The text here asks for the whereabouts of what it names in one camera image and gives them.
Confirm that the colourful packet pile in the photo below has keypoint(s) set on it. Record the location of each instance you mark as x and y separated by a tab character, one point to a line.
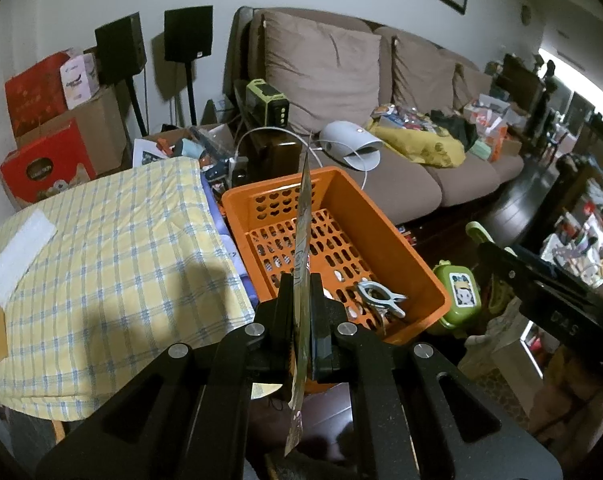
401	117

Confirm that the white domed appliance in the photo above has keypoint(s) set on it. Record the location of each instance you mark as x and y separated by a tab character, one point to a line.
346	140

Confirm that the white bag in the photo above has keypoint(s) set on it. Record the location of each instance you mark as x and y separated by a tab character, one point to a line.
511	360

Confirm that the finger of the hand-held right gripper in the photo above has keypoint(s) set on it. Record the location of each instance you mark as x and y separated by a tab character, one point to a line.
521	265

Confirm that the brown printed packet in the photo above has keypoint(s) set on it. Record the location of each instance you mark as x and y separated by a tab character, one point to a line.
304	240

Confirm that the open cardboard box with clutter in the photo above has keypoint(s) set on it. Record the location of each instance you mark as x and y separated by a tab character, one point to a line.
181	152

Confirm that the black speaker on stand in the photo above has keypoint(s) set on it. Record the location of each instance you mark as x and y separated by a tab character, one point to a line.
121	47
189	32

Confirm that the green lunch box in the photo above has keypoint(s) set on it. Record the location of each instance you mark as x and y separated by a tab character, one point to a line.
456	295

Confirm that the medium brown sofa cushion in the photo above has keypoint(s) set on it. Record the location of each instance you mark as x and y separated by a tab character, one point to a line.
424	75

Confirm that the orange plastic basket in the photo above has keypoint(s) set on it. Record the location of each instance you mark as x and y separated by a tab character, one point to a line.
381	240

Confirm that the plain red gift box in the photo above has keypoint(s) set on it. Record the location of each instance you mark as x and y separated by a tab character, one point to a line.
33	95

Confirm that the white foam net sheet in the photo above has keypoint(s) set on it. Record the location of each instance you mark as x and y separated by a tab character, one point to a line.
21	250

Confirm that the small brown sofa cushion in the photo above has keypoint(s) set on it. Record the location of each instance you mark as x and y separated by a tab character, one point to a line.
474	87

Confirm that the round wall clock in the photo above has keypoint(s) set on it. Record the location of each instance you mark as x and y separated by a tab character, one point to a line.
526	13

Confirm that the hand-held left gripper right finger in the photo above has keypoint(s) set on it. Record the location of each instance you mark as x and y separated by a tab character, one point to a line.
316	312

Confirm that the black cloth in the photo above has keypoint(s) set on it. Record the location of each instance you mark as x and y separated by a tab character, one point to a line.
456	127

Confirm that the red gift box round label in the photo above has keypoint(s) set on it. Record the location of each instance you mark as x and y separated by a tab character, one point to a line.
46	165

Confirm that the large brown sofa cushion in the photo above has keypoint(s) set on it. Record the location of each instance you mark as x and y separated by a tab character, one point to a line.
326	70

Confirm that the dark wooden box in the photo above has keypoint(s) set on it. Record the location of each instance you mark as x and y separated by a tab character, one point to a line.
276	160

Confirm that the dark storage shelf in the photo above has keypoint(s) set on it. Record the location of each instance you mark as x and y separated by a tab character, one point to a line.
571	200

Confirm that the orange white packet pile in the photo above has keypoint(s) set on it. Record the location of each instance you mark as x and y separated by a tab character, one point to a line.
489	125

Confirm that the dark wooden cabinet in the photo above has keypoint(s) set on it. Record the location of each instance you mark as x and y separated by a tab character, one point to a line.
521	85

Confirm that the yellow plaid tablecloth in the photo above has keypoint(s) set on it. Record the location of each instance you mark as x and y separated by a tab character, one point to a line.
131	260

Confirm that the brown sofa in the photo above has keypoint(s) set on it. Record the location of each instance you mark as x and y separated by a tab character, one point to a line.
406	190

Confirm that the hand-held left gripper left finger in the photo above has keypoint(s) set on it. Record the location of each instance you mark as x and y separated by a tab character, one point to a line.
286	305

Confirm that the large cardboard box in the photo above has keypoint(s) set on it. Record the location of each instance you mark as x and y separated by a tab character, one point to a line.
106	130

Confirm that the yellow cloth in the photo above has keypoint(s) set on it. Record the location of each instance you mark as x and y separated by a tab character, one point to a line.
421	147

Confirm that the grey clothes peg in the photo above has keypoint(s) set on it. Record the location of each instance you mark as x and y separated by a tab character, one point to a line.
376	292

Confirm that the small white pink box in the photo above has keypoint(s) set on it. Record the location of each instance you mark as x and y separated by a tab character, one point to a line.
78	80

